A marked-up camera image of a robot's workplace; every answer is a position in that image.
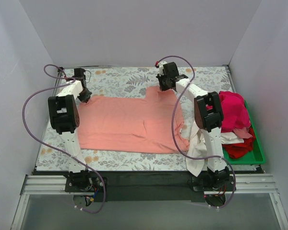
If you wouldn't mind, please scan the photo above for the white t shirt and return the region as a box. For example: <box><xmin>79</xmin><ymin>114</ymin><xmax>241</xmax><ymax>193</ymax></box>
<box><xmin>186</xmin><ymin>123</ymin><xmax>244</xmax><ymax>177</ymax></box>

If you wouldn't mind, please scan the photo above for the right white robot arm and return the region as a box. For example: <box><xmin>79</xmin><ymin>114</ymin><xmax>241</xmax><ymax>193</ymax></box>
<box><xmin>155</xmin><ymin>61</ymin><xmax>230</xmax><ymax>190</ymax></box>

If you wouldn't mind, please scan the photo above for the green plastic tray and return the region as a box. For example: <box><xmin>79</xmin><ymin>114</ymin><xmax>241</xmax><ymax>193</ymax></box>
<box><xmin>221</xmin><ymin>95</ymin><xmax>265</xmax><ymax>165</ymax></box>

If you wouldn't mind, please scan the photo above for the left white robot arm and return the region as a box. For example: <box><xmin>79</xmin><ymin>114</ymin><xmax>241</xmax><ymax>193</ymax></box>
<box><xmin>48</xmin><ymin>68</ymin><xmax>93</xmax><ymax>192</ymax></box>

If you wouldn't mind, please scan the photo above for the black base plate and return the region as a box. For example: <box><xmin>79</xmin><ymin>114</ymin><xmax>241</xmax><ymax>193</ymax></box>
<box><xmin>65</xmin><ymin>171</ymin><xmax>236</xmax><ymax>202</ymax></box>

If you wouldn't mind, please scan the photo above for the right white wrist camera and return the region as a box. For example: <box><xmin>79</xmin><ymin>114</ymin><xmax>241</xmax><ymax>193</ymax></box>
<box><xmin>157</xmin><ymin>61</ymin><xmax>167</xmax><ymax>76</ymax></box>

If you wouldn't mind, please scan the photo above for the magenta t shirt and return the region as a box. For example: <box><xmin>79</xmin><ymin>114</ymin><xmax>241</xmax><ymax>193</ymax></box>
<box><xmin>219</xmin><ymin>91</ymin><xmax>251</xmax><ymax>133</ymax></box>

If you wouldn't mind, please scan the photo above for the salmon pink t shirt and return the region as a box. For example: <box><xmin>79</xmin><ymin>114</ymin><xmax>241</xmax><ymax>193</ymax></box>
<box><xmin>78</xmin><ymin>86</ymin><xmax>189</xmax><ymax>154</ymax></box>

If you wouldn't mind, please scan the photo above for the red t shirt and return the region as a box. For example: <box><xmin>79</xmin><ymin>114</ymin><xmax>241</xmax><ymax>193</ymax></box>
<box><xmin>223</xmin><ymin>127</ymin><xmax>256</xmax><ymax>159</ymax></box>

